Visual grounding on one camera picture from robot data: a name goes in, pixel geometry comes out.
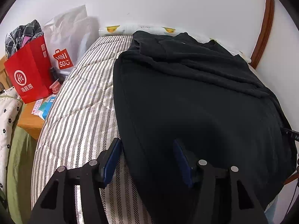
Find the red paper bag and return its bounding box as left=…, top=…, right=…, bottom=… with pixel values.
left=4, top=35, right=55, bottom=104

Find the plaid cloth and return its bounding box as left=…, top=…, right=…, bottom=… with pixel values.
left=5, top=20, right=44, bottom=59

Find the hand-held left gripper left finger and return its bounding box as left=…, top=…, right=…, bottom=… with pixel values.
left=27, top=138, right=123, bottom=224

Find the dark small bottle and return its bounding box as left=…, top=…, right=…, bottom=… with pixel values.
left=49, top=67, right=59, bottom=82

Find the brown wooden door frame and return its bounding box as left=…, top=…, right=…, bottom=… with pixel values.
left=249, top=0, right=275, bottom=70

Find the brown wooden baseboard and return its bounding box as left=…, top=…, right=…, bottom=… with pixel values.
left=283, top=170, right=299, bottom=185

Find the wooden slatted headboard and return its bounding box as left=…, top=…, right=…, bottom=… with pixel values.
left=0, top=56, right=11, bottom=94

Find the blue white packet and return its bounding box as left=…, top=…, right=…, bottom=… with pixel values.
left=33, top=95, right=56, bottom=119

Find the wooden nightstand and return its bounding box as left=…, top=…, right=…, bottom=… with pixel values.
left=17, top=93, right=59, bottom=141

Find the rolled duck print mat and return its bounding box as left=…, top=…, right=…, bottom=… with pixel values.
left=98, top=24, right=251, bottom=63

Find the white plastic bag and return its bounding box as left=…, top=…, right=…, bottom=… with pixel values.
left=43, top=4, right=101, bottom=80

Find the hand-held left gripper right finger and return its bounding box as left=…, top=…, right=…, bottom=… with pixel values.
left=172, top=139, right=269, bottom=224

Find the white flower print quilt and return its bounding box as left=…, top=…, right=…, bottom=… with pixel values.
left=0, top=89, right=24, bottom=189

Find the black sweatshirt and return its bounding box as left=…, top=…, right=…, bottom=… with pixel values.
left=113, top=30, right=297, bottom=224

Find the green bed sheet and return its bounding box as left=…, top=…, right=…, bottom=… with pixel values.
left=6, top=105, right=38, bottom=224

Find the person's light blue pants leg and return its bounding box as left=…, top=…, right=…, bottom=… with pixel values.
left=264, top=196, right=279, bottom=224

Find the striped mattress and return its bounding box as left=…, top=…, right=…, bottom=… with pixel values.
left=31, top=35, right=164, bottom=224

